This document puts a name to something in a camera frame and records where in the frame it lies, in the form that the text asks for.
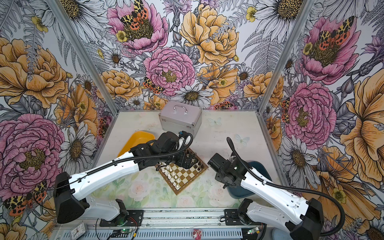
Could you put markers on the wooden chess board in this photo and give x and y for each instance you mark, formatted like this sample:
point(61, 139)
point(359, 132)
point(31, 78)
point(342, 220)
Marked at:
point(178, 178)

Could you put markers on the silver aluminium case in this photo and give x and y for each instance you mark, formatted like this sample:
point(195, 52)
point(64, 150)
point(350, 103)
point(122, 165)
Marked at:
point(176, 117)

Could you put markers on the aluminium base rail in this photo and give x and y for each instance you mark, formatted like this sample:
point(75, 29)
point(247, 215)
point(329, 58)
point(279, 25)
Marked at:
point(175, 218)

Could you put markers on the yellow plastic tray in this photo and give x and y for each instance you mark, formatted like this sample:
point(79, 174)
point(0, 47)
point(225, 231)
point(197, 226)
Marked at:
point(139, 137)

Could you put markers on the small white clock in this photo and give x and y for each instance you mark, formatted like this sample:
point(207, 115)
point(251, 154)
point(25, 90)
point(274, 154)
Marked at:
point(78, 231)

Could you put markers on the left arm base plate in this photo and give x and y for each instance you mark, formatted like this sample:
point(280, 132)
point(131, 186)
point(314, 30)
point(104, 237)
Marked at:
point(132, 218)

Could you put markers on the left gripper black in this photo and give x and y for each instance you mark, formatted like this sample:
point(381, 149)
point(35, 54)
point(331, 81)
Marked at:
point(187, 164)

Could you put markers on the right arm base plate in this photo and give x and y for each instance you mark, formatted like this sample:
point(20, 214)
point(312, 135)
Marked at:
point(234, 217)

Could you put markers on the small red white object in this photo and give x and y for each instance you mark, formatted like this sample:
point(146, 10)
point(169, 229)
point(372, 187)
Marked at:
point(197, 234)

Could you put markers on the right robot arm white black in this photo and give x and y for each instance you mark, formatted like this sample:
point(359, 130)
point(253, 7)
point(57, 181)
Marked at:
point(301, 218)

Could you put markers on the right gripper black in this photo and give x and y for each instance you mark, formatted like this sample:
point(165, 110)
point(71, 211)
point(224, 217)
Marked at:
point(218, 178)

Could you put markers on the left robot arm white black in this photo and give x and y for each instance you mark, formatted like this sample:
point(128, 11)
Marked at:
point(72, 193)

